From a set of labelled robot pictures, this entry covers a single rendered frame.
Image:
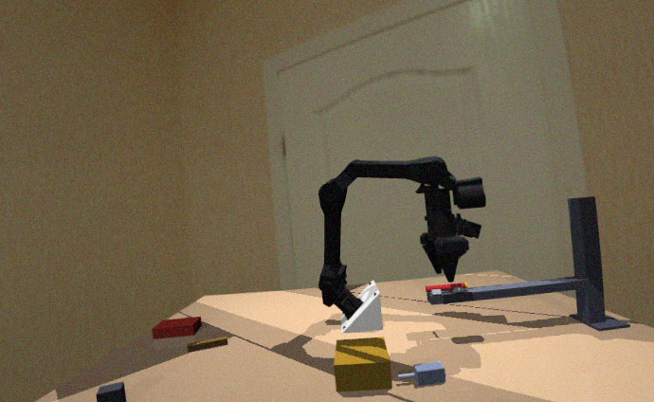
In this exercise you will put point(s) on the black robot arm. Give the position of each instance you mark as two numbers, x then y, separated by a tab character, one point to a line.
467	194

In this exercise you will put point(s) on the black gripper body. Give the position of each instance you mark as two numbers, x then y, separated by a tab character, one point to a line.
441	233

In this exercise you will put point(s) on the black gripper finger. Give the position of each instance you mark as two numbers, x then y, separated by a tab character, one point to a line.
449	263
430	250

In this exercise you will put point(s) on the red cylindrical rod with yellow tip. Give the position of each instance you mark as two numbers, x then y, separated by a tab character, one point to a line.
445	287

